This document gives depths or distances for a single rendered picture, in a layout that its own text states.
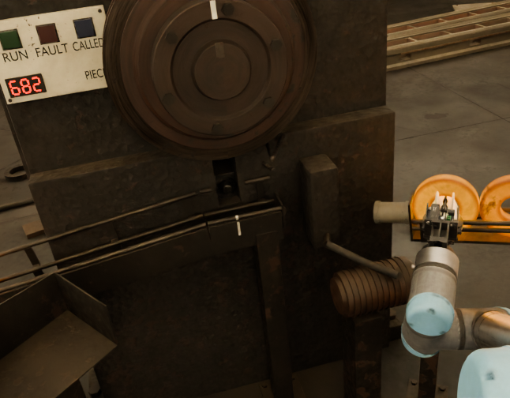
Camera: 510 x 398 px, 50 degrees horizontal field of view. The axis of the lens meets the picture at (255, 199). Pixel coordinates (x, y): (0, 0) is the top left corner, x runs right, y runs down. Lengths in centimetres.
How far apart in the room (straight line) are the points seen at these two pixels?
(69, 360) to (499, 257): 178
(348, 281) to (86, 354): 66
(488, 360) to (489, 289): 160
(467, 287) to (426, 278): 112
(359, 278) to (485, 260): 108
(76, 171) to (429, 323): 89
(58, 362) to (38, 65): 66
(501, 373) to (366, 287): 79
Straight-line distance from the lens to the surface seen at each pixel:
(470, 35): 510
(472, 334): 127
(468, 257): 246
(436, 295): 115
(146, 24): 115
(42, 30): 132
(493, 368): 70
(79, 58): 134
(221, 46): 112
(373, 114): 151
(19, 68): 136
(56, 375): 126
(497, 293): 229
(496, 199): 139
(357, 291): 144
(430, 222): 128
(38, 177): 144
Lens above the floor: 144
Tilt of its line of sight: 30 degrees down
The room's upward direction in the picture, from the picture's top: 7 degrees counter-clockwise
